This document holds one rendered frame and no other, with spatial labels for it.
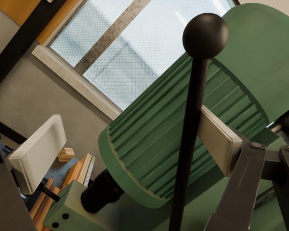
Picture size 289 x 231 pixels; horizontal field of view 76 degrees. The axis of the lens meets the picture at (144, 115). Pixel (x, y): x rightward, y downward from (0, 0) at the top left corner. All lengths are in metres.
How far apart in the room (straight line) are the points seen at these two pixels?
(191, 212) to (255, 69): 0.25
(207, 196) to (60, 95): 1.52
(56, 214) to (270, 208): 0.37
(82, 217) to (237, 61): 0.37
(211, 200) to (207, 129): 0.21
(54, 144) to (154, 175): 0.16
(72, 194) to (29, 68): 1.42
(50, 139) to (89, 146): 1.72
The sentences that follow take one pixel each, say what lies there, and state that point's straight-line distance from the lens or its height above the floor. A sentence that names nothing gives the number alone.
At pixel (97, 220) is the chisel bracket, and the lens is 0.43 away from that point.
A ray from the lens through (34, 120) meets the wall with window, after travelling 1.89.
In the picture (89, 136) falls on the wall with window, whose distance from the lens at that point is 1.83.
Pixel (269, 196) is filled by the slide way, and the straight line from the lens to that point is 0.40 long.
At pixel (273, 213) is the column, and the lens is 0.40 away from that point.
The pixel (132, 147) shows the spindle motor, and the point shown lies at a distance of 0.27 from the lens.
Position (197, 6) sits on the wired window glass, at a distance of 1.75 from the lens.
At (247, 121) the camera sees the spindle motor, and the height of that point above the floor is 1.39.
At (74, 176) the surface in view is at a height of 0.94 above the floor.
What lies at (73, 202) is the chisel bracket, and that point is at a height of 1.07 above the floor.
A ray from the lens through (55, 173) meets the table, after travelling 0.68.
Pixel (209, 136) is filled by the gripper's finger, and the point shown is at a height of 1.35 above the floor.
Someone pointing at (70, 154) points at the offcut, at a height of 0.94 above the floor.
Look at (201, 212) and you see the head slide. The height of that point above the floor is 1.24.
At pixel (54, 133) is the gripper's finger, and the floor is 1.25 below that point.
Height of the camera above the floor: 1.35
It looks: 12 degrees down
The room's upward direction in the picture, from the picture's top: 47 degrees clockwise
